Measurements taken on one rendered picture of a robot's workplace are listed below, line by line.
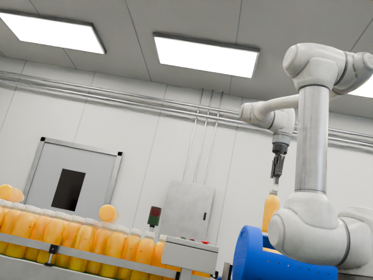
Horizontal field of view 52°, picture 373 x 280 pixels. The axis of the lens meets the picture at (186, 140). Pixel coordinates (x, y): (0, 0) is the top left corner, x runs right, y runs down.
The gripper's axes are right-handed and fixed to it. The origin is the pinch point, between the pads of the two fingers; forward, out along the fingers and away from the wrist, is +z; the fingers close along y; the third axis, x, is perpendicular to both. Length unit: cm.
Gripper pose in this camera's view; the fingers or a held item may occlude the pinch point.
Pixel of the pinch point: (274, 185)
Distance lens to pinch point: 190.2
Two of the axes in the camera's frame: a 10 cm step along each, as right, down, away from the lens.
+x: -9.7, -2.3, -0.1
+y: -0.7, 2.7, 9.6
